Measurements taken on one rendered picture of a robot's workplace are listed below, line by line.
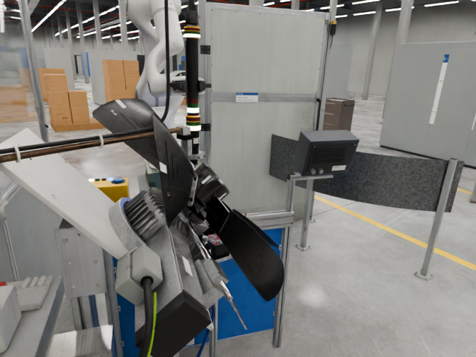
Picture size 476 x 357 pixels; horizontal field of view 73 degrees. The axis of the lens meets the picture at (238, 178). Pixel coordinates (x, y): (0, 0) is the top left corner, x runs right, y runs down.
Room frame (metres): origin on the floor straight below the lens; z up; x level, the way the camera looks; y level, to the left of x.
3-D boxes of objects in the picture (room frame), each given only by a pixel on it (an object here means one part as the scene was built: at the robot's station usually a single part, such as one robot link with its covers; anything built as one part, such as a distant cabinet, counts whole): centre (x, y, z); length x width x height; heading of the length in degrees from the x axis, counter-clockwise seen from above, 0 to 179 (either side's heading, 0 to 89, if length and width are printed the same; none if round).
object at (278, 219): (1.34, 0.15, 0.82); 0.90 x 0.04 x 0.08; 108
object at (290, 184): (1.47, -0.26, 0.96); 0.03 x 0.03 x 0.20; 18
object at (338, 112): (7.63, -2.24, 0.45); 0.68 x 0.47 x 0.90; 38
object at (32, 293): (0.80, 0.61, 0.87); 0.15 x 0.09 x 0.02; 14
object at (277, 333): (1.47, -0.26, 0.39); 0.04 x 0.04 x 0.78; 18
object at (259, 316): (1.34, 0.15, 0.45); 0.82 x 0.02 x 0.66; 108
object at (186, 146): (0.96, 0.15, 1.31); 0.09 x 0.07 x 0.10; 143
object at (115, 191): (1.22, 0.53, 1.02); 0.16 x 0.10 x 0.11; 108
